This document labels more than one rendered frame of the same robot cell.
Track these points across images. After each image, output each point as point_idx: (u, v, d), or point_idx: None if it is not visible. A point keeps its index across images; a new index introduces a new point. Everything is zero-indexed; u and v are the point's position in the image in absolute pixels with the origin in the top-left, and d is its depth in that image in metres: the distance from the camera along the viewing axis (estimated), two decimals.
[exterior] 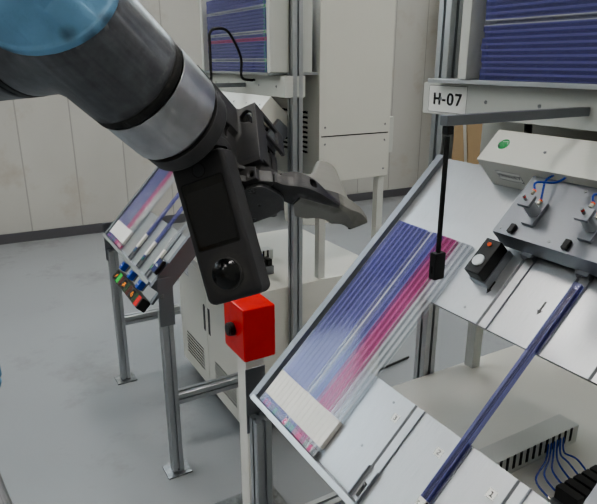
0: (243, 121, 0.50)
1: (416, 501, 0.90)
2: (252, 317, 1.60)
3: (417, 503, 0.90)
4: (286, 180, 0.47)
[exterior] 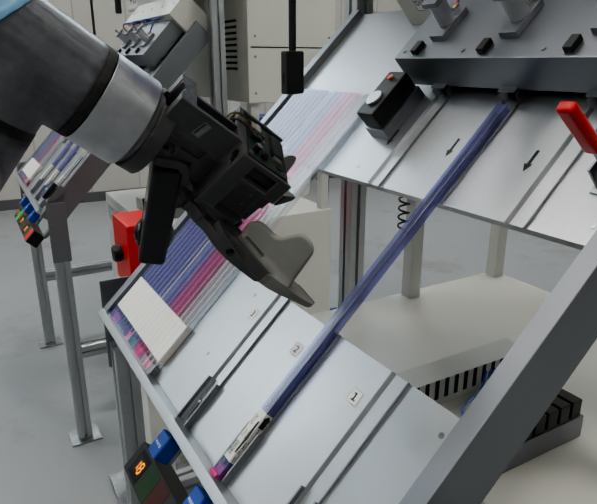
0: (239, 154, 0.46)
1: (254, 416, 0.60)
2: None
3: (255, 419, 0.60)
4: (209, 230, 0.48)
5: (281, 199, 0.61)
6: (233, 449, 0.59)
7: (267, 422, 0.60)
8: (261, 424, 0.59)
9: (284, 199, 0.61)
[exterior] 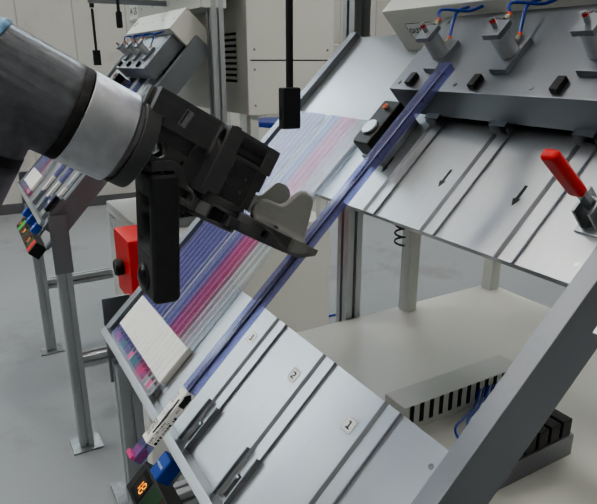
0: (225, 137, 0.49)
1: (175, 394, 0.56)
2: None
3: (176, 397, 0.56)
4: (239, 225, 0.49)
5: None
6: (152, 429, 0.55)
7: (188, 400, 0.55)
8: (182, 403, 0.55)
9: None
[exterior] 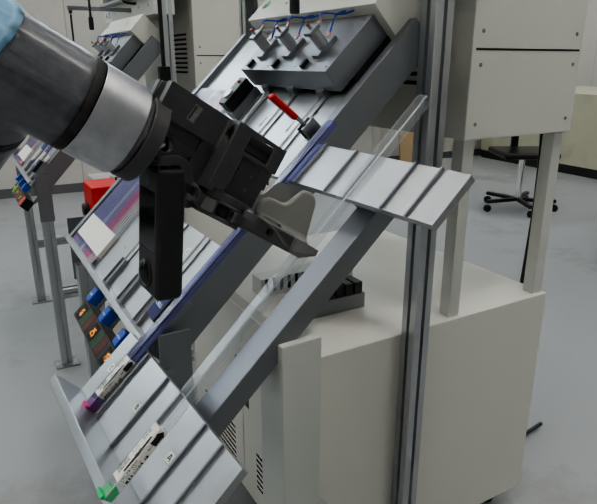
0: (232, 133, 0.49)
1: (121, 361, 0.76)
2: (101, 195, 1.78)
3: (121, 363, 0.75)
4: (244, 222, 0.49)
5: None
6: (102, 386, 0.74)
7: (130, 365, 0.75)
8: (125, 367, 0.75)
9: None
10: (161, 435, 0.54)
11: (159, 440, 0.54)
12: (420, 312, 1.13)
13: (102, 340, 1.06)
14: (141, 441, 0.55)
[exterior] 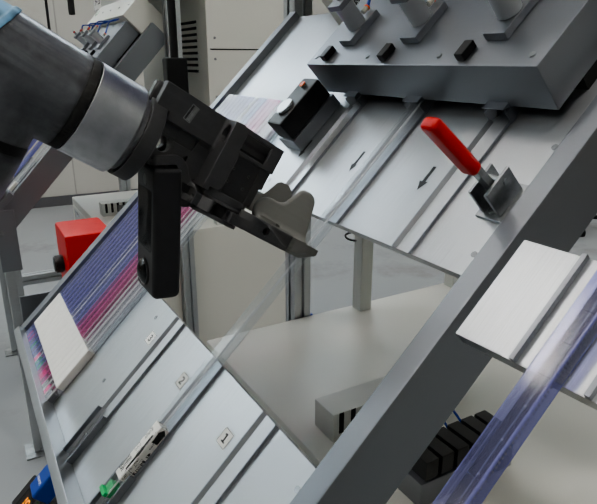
0: (229, 133, 0.49)
1: None
2: (79, 246, 1.25)
3: None
4: (240, 222, 0.49)
5: None
6: None
7: None
8: None
9: None
10: (162, 434, 0.55)
11: (160, 439, 0.55)
12: None
13: None
14: (143, 440, 0.55)
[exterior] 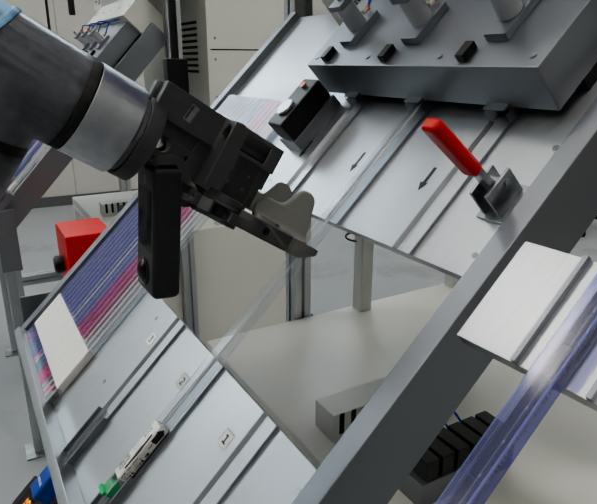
0: (229, 133, 0.49)
1: None
2: (79, 246, 1.25)
3: None
4: (240, 222, 0.49)
5: None
6: None
7: None
8: None
9: None
10: (161, 433, 0.55)
11: (159, 438, 0.55)
12: None
13: None
14: (142, 439, 0.55)
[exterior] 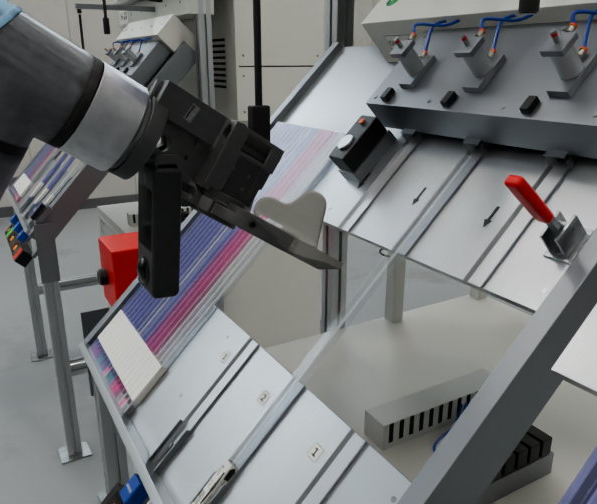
0: (229, 133, 0.49)
1: None
2: (124, 261, 1.31)
3: None
4: (224, 213, 0.48)
5: None
6: None
7: None
8: None
9: None
10: (232, 471, 0.60)
11: (230, 476, 0.61)
12: None
13: None
14: (215, 476, 0.61)
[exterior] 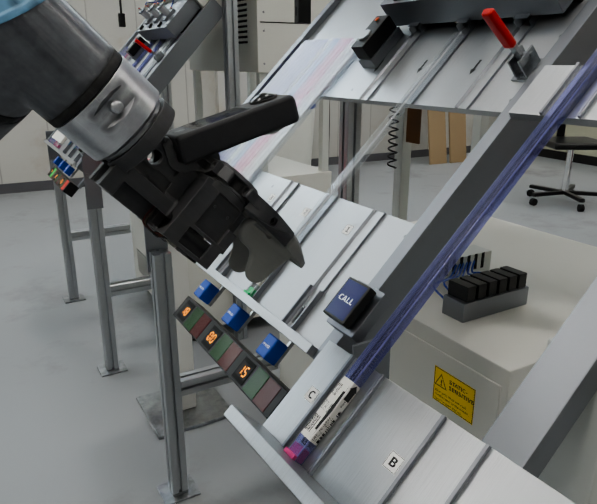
0: None
1: (337, 386, 0.50)
2: None
3: (339, 389, 0.49)
4: None
5: None
6: (313, 425, 0.48)
7: (353, 392, 0.49)
8: (347, 395, 0.49)
9: None
10: None
11: None
12: None
13: (230, 349, 0.80)
14: None
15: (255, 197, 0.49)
